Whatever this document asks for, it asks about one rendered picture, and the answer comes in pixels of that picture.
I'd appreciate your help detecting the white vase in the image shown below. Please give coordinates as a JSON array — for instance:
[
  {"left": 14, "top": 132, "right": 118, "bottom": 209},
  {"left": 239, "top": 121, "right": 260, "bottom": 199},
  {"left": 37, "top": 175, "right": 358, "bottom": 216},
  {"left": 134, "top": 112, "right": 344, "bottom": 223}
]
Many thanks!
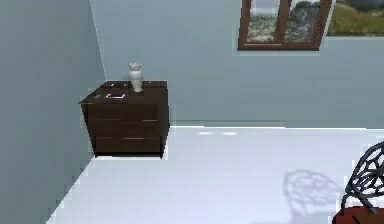
[{"left": 128, "top": 62, "right": 144, "bottom": 93}]

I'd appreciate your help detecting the dark brown chest of drawers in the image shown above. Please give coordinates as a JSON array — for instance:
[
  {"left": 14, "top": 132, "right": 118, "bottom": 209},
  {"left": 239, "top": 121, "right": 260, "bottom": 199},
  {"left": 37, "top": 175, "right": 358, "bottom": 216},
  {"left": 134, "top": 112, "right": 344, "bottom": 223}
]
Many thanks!
[{"left": 78, "top": 80, "right": 171, "bottom": 159}]

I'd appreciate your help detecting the brown framed window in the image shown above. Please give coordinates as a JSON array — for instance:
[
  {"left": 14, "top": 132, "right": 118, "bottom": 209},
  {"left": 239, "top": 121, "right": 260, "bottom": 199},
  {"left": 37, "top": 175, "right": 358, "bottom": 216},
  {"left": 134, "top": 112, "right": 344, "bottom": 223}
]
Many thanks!
[{"left": 237, "top": 0, "right": 334, "bottom": 52}]

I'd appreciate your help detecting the frameless window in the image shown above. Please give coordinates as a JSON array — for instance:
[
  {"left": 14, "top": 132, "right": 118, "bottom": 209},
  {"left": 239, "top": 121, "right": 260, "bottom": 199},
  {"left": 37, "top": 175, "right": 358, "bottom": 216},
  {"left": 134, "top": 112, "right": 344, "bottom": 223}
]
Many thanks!
[{"left": 326, "top": 0, "right": 384, "bottom": 38}]

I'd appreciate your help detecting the black wire chair red seat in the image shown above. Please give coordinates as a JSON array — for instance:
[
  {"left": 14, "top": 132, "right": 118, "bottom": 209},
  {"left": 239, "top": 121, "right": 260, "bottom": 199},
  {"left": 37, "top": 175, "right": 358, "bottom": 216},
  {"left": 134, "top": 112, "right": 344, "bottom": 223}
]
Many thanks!
[{"left": 331, "top": 140, "right": 384, "bottom": 224}]

